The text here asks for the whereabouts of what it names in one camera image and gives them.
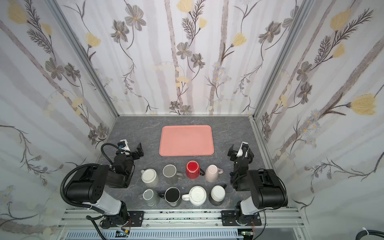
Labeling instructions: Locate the cream upside-down mug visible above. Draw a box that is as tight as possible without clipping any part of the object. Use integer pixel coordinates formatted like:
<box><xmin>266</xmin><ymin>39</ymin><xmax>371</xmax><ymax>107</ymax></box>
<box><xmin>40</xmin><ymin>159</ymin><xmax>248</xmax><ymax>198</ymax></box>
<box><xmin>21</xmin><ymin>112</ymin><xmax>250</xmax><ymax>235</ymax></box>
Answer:
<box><xmin>141</xmin><ymin>169</ymin><xmax>159</xmax><ymax>188</ymax></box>

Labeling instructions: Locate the dark mug white base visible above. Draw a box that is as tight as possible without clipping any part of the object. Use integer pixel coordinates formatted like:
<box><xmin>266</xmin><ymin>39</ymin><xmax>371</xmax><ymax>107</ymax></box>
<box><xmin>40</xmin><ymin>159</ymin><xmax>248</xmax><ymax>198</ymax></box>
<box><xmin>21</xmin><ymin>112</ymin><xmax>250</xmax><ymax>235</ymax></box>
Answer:
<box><xmin>209</xmin><ymin>184</ymin><xmax>227</xmax><ymax>206</ymax></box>

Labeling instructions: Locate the grey upright mug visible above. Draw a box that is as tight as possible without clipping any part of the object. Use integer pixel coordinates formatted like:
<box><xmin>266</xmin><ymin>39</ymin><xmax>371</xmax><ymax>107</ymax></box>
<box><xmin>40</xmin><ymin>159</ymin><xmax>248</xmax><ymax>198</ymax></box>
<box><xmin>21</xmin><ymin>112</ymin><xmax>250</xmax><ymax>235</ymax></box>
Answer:
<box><xmin>163</xmin><ymin>164</ymin><xmax>184</xmax><ymax>185</ymax></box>

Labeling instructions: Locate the small grey mug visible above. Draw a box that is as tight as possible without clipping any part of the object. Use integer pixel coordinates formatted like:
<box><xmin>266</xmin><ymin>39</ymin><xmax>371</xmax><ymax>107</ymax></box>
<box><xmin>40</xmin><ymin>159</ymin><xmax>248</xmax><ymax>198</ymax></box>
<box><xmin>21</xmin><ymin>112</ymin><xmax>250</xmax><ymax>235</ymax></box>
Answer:
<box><xmin>139</xmin><ymin>189</ymin><xmax>160</xmax><ymax>208</ymax></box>

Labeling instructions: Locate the white perforated cable duct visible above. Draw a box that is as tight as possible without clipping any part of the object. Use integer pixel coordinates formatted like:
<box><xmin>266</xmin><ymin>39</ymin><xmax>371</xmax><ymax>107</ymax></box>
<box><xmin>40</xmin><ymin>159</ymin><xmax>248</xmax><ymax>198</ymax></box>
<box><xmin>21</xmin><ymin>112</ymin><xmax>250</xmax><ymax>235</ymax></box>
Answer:
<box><xmin>64</xmin><ymin>229</ymin><xmax>244</xmax><ymax>240</ymax></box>

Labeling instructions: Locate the pink rectangular tray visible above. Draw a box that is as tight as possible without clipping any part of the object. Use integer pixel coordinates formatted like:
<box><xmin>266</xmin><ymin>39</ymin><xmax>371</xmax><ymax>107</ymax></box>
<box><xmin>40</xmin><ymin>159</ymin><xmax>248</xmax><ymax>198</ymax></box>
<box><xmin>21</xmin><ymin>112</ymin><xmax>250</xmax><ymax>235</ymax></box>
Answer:
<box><xmin>159</xmin><ymin>125</ymin><xmax>215</xmax><ymax>157</ymax></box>

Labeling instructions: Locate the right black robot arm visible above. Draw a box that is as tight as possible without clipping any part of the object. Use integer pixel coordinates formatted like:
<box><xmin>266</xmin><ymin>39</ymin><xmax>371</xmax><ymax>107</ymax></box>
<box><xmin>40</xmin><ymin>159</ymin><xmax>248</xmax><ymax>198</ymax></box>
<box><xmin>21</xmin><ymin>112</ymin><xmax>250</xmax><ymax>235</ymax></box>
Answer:
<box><xmin>221</xmin><ymin>142</ymin><xmax>288</xmax><ymax>227</ymax></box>

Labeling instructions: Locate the aluminium mounting rail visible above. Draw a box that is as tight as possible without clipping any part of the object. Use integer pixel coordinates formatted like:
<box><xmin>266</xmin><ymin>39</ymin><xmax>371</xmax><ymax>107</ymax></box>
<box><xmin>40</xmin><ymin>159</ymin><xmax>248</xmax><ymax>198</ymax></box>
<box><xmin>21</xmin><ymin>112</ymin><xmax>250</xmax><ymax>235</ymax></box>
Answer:
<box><xmin>56</xmin><ymin>208</ymin><xmax>305</xmax><ymax>230</ymax></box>

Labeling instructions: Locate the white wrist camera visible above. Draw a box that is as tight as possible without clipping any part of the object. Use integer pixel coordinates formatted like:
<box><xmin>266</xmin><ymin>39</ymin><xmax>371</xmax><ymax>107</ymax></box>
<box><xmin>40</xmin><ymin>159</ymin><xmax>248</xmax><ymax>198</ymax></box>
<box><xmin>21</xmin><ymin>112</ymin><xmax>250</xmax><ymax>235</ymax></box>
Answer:
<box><xmin>118</xmin><ymin>139</ymin><xmax>130</xmax><ymax>151</ymax></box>
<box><xmin>237</xmin><ymin>142</ymin><xmax>249</xmax><ymax>158</ymax></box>

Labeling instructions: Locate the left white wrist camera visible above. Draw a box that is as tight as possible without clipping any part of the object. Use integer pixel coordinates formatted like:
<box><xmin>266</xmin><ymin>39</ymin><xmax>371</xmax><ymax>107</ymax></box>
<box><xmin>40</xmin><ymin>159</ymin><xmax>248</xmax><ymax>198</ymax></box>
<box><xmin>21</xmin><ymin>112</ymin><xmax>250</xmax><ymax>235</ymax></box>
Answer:
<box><xmin>118</xmin><ymin>139</ymin><xmax>130</xmax><ymax>151</ymax></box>

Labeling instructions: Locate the pale pink mug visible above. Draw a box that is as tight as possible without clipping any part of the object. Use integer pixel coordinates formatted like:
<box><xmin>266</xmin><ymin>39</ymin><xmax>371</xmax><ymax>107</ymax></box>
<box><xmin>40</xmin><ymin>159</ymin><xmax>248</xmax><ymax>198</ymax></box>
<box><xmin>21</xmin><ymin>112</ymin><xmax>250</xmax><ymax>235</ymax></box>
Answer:
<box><xmin>205</xmin><ymin>165</ymin><xmax>224</xmax><ymax>183</ymax></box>

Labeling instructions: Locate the white ribbed upside-down mug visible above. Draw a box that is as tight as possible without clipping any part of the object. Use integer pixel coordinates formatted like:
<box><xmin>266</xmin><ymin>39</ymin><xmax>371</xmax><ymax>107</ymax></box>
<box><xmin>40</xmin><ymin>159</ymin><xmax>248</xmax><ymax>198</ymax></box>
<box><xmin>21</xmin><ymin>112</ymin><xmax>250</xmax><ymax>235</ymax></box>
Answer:
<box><xmin>182</xmin><ymin>186</ymin><xmax>207</xmax><ymax>206</ymax></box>

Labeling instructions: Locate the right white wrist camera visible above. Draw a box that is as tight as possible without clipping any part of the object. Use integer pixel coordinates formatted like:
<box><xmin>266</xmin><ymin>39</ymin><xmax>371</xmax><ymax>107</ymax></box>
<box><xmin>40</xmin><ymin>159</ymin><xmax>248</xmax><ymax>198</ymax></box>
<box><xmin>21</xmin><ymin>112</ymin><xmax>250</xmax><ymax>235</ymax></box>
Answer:
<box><xmin>237</xmin><ymin>142</ymin><xmax>249</xmax><ymax>158</ymax></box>

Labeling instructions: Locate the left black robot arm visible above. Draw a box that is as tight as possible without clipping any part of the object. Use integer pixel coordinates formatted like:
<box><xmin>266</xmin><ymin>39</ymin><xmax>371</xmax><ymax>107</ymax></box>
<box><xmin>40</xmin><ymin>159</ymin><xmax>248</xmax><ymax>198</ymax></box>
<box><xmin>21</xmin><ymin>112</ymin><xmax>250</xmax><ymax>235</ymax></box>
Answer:
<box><xmin>60</xmin><ymin>140</ymin><xmax>144</xmax><ymax>231</ymax></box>

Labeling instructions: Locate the red mug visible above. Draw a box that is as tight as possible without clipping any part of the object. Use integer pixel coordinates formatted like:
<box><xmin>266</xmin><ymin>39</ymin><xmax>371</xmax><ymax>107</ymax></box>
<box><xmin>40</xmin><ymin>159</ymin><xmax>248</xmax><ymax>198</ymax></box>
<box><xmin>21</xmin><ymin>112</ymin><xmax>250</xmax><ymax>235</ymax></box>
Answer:
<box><xmin>186</xmin><ymin>161</ymin><xmax>205</xmax><ymax>180</ymax></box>

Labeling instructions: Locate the black cable bottom right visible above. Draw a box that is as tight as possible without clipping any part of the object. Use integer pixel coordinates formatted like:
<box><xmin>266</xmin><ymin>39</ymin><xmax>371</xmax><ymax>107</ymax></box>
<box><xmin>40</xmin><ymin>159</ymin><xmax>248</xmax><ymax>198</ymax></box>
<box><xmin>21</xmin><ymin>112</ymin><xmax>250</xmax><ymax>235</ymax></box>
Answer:
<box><xmin>355</xmin><ymin>227</ymin><xmax>384</xmax><ymax>240</ymax></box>

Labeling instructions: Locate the black interior steel mug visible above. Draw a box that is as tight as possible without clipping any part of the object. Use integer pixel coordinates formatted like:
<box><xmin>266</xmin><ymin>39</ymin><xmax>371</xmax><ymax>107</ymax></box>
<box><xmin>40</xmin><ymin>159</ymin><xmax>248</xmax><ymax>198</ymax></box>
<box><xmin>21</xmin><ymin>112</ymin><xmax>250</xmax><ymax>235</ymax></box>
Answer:
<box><xmin>159</xmin><ymin>187</ymin><xmax>182</xmax><ymax>208</ymax></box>

